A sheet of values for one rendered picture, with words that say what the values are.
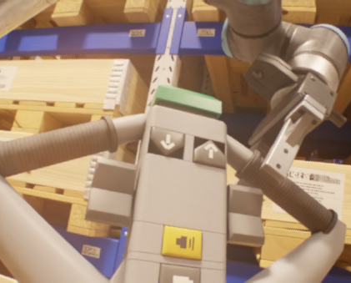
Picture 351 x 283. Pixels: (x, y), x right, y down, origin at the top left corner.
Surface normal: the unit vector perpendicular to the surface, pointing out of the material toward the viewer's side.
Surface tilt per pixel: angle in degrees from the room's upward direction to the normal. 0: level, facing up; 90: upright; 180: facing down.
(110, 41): 90
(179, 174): 74
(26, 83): 90
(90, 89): 90
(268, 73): 147
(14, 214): 67
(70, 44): 90
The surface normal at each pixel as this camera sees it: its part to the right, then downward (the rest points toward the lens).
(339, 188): -0.22, -0.27
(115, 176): 0.25, -0.18
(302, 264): 0.21, -0.58
